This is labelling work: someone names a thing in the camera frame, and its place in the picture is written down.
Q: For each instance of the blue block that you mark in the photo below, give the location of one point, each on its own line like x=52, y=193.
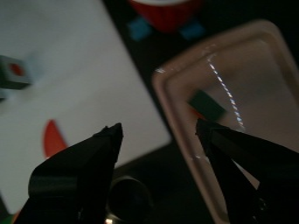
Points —
x=193, y=29
x=141, y=28

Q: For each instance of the pink rectangular plate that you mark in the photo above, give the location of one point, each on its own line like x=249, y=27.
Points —
x=265, y=87

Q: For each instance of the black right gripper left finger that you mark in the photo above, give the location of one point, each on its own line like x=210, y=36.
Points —
x=74, y=186

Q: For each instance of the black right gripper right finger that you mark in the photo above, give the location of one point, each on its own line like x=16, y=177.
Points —
x=257, y=180

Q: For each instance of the toy sushi roll piece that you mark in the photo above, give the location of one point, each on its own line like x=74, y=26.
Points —
x=206, y=105
x=15, y=73

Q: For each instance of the red plastic cup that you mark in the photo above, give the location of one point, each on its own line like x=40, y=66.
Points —
x=167, y=14

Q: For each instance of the red toy knife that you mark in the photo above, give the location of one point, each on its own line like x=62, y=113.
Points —
x=54, y=140

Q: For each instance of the white cutting board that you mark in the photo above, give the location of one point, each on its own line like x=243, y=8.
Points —
x=98, y=73

